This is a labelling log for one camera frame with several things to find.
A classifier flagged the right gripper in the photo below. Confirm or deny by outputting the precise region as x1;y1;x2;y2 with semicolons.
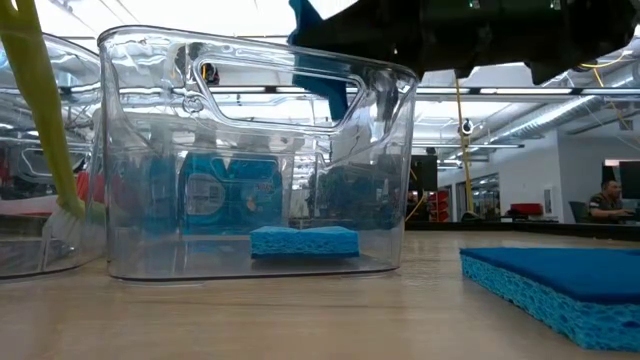
291;0;640;86

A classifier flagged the blue dish soap bottle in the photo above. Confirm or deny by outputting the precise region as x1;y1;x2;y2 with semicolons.
224;153;285;235
179;152;229;236

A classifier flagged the green dish brush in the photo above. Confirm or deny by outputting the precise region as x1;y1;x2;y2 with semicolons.
0;0;106;251

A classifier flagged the black panel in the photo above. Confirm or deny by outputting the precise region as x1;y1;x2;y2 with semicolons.
409;154;440;193

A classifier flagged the red storage rack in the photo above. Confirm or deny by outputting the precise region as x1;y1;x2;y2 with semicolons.
428;188;451;223

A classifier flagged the red box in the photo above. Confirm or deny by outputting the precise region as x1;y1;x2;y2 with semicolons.
509;202;545;218

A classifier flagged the dark office chair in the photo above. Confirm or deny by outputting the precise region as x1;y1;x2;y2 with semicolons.
568;200;592;224

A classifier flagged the clear plastic bin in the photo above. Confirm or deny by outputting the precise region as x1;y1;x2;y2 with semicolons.
0;32;109;280
97;24;420;282

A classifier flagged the person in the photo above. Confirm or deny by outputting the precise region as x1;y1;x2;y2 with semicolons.
587;178;635;225

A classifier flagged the black computer monitor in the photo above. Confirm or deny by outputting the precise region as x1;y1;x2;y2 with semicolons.
618;160;640;201

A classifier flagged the black overhead frame bar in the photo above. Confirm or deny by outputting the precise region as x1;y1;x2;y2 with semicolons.
414;85;640;97

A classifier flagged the yellow hanging cable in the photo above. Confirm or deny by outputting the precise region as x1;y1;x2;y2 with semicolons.
453;78;475;215

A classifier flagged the silver ventilation duct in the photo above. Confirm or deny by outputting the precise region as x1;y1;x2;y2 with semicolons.
492;94;599;145

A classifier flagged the black table frame rail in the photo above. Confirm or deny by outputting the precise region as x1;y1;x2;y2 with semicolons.
403;219;640;243

